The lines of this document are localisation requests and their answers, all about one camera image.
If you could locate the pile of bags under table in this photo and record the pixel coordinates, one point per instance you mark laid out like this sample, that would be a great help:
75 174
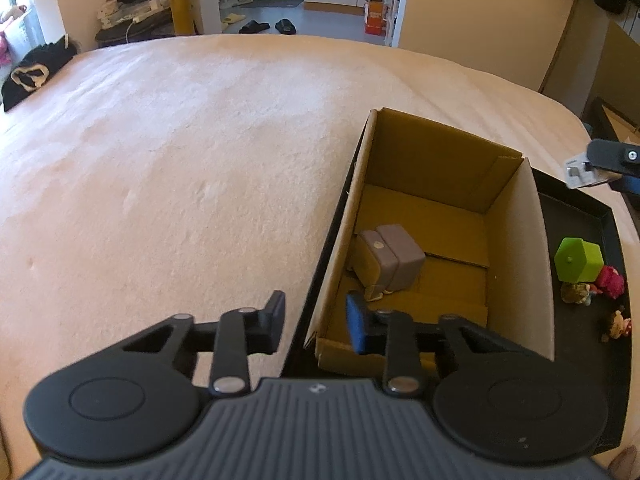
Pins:
130 17

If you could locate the grey block toy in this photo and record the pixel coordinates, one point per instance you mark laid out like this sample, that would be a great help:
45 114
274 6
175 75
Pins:
395 257

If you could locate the orange carton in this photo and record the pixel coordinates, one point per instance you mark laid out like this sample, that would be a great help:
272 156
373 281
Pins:
375 17

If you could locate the small yellow figurine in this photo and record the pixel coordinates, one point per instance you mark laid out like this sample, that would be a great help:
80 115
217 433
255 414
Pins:
616 325

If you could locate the leaning cardboard sheet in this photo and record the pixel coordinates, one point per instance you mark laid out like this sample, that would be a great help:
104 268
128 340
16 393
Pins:
615 60

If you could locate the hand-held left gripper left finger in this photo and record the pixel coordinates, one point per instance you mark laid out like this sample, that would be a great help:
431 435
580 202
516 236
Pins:
274 322

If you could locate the pink figurine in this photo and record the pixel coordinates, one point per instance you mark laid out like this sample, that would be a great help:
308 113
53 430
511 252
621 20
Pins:
610 282

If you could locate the black garment with print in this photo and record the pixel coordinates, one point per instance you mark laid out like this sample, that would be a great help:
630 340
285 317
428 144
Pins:
45 67

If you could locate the brown cardboard box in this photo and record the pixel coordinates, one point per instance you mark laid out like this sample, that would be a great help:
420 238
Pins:
435 230

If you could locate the green hexagonal box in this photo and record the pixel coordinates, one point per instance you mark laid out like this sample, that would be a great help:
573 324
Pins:
575 260

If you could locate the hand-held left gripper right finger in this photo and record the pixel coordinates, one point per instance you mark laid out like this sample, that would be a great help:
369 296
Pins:
356 324

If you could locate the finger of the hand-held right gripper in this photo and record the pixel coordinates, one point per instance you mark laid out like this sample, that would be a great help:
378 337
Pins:
612 154

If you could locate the beige power adapter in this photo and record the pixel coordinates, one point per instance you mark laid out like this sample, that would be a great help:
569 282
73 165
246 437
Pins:
580 172

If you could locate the black box with tissue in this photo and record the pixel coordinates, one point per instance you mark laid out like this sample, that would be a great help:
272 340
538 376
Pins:
607 120

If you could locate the black shallow tray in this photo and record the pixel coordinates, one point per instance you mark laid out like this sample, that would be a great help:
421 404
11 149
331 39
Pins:
575 365

